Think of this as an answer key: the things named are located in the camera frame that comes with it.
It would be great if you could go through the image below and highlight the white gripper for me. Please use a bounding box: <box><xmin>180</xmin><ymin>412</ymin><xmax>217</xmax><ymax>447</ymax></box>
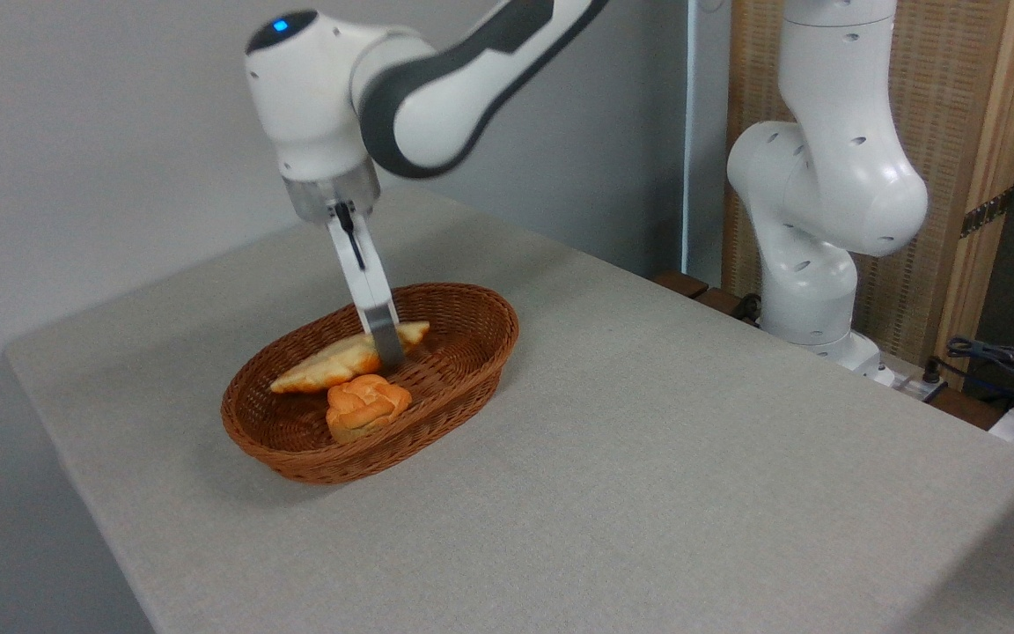
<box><xmin>325</xmin><ymin>201</ymin><xmax>408</xmax><ymax>370</ymax></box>

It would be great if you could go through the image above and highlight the pale yellow bread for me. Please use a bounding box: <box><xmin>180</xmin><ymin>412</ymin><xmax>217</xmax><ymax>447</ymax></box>
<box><xmin>270</xmin><ymin>321</ymin><xmax>430</xmax><ymax>394</ymax></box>

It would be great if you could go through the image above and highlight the round orange knotted bread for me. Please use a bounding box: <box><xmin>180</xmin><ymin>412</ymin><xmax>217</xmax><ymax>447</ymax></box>
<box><xmin>326</xmin><ymin>374</ymin><xmax>413</xmax><ymax>445</ymax></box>

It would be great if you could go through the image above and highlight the brown wicker oval basket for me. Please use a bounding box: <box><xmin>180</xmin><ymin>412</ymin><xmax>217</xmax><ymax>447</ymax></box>
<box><xmin>221</xmin><ymin>282</ymin><xmax>520</xmax><ymax>485</ymax></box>

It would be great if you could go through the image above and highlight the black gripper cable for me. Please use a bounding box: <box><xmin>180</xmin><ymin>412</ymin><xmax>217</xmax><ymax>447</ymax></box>
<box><xmin>334</xmin><ymin>202</ymin><xmax>366</xmax><ymax>272</ymax></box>

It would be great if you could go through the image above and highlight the white vertical frame post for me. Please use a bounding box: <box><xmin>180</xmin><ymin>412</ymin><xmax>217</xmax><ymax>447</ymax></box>
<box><xmin>683</xmin><ymin>0</ymin><xmax>733</xmax><ymax>287</ymax></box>

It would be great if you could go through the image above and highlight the black cable bundle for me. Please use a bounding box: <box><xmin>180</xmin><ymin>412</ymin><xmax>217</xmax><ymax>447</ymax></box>
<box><xmin>945</xmin><ymin>335</ymin><xmax>1014</xmax><ymax>408</ymax></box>

